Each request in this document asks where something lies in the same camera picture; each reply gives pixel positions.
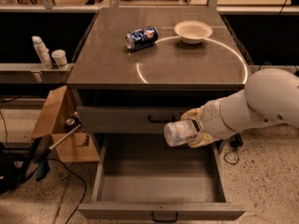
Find white paper bowl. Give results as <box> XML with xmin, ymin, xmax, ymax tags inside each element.
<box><xmin>174</xmin><ymin>21</ymin><xmax>213</xmax><ymax>45</ymax></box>

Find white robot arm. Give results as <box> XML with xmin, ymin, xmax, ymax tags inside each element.
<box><xmin>181</xmin><ymin>68</ymin><xmax>299</xmax><ymax>147</ymax></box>

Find black equipment on floor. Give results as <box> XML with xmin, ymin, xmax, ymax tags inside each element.
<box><xmin>0</xmin><ymin>142</ymin><xmax>38</xmax><ymax>194</ymax></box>

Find clear plastic water bottle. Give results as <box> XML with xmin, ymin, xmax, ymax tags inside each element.
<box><xmin>164</xmin><ymin>119</ymin><xmax>200</xmax><ymax>147</ymax></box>

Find closed grey upper drawer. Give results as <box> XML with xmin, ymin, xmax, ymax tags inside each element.
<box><xmin>78</xmin><ymin>105</ymin><xmax>190</xmax><ymax>133</ymax></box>

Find black floor cable left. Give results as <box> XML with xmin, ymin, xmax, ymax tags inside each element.
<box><xmin>46</xmin><ymin>158</ymin><xmax>88</xmax><ymax>224</ymax></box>

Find brown cardboard box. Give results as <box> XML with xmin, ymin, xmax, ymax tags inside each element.
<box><xmin>32</xmin><ymin>86</ymin><xmax>100</xmax><ymax>162</ymax></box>

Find white spray bottle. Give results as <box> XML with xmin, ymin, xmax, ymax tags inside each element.
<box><xmin>32</xmin><ymin>35</ymin><xmax>53</xmax><ymax>69</ymax></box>

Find grey side shelf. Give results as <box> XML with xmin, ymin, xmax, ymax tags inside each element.
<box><xmin>0</xmin><ymin>63</ymin><xmax>74</xmax><ymax>84</ymax></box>

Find grey drawer cabinet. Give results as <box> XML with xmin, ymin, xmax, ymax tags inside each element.
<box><xmin>65</xmin><ymin>6</ymin><xmax>260</xmax><ymax>221</ymax></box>

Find blue soda can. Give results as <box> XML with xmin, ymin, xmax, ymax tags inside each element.
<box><xmin>125</xmin><ymin>26</ymin><xmax>159</xmax><ymax>51</ymax></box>

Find black cable with plug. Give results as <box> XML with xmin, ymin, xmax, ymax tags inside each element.
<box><xmin>223</xmin><ymin>129</ymin><xmax>244</xmax><ymax>165</ymax></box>

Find open grey middle drawer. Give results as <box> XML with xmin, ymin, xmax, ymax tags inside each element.
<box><xmin>78</xmin><ymin>134</ymin><xmax>246</xmax><ymax>223</ymax></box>

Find metal pole with dark handle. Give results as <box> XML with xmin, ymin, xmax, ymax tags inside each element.
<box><xmin>33</xmin><ymin>123</ymin><xmax>82</xmax><ymax>182</ymax></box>

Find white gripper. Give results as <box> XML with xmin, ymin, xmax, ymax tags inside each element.
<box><xmin>180</xmin><ymin>99</ymin><xmax>235</xmax><ymax>148</ymax></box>

